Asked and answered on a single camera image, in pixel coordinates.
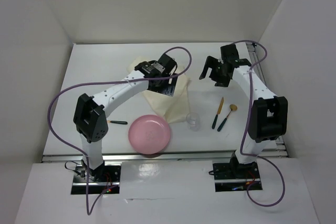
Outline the gold spoon green handle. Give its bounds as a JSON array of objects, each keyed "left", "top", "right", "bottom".
[{"left": 217, "top": 104, "right": 237, "bottom": 132}]

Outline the clear drinking glass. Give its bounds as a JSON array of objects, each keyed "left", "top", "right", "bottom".
[{"left": 186, "top": 112, "right": 200, "bottom": 132}]

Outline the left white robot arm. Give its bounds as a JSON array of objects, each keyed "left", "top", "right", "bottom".
[{"left": 73, "top": 54, "right": 177, "bottom": 182}]

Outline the aluminium front rail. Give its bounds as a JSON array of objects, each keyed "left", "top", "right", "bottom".
[{"left": 41, "top": 148, "right": 288, "bottom": 163}]

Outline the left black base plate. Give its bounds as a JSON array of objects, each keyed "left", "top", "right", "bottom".
[{"left": 72, "top": 165, "right": 121, "bottom": 186}]

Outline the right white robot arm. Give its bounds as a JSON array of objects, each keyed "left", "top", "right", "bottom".
[{"left": 200, "top": 44, "right": 288, "bottom": 179}]

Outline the aluminium side rail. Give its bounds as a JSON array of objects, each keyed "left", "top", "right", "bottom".
[{"left": 243, "top": 42, "right": 288, "bottom": 156}]

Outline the cream cloth placemat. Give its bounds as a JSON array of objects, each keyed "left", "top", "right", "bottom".
[{"left": 127, "top": 57, "right": 190, "bottom": 123}]

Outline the gold knife green handle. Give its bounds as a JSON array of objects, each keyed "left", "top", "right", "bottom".
[{"left": 212, "top": 97, "right": 225, "bottom": 129}]

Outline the gold fork green handle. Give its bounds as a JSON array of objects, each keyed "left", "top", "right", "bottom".
[{"left": 107, "top": 120, "right": 128, "bottom": 125}]

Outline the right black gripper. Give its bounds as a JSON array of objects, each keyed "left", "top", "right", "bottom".
[{"left": 199, "top": 56, "right": 231, "bottom": 88}]

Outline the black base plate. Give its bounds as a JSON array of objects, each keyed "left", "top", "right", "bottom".
[
  {"left": 72, "top": 165, "right": 121, "bottom": 186},
  {"left": 208, "top": 163, "right": 260, "bottom": 180}
]

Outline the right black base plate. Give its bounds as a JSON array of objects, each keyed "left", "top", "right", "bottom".
[{"left": 208, "top": 163, "right": 260, "bottom": 180}]

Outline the pink plate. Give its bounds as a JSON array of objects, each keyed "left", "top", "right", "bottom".
[{"left": 128, "top": 115, "right": 171, "bottom": 155}]

